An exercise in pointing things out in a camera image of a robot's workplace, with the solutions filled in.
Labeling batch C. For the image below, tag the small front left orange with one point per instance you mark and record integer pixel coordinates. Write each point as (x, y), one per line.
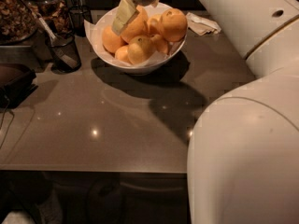
(121, 54)

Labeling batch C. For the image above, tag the orange front right wedge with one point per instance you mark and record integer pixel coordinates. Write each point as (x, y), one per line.
(160, 43)

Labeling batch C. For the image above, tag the dark brown tray stack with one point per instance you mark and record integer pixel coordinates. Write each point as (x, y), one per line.
(16, 84)

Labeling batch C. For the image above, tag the black mesh cup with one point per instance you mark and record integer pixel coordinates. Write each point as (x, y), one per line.
(78, 15)
(64, 53)

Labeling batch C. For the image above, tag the right top orange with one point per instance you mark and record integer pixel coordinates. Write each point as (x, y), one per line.
(173, 25)

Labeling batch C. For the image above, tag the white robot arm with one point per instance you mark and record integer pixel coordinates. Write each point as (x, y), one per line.
(243, 156)

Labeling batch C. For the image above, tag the black mesh cup front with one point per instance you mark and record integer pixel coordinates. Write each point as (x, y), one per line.
(64, 53)

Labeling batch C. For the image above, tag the white paper bowl liner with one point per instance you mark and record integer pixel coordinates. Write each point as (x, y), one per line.
(151, 38)

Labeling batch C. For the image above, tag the white ceramic bowl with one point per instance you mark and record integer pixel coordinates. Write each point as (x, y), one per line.
(157, 59)

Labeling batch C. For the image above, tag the large glass nut jar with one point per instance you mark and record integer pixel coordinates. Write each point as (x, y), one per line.
(16, 22)

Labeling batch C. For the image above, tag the large top orange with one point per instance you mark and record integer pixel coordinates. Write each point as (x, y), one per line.
(138, 26)

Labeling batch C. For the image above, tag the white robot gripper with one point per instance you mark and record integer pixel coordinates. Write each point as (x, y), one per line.
(126, 14)

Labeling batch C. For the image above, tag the folded paper napkins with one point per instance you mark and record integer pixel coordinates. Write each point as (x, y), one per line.
(201, 25)

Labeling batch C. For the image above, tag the orange behind right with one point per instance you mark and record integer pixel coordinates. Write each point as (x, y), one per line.
(153, 24)

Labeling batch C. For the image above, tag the front centre orange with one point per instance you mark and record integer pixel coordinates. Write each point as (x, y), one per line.
(140, 49)

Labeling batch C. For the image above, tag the plastic scoop spoon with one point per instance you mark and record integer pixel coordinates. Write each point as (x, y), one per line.
(44, 25)

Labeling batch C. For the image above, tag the black mesh cup rear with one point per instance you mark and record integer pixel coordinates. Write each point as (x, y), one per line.
(78, 15)

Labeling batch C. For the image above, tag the rear glass snack jar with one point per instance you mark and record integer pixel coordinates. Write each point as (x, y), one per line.
(54, 12)

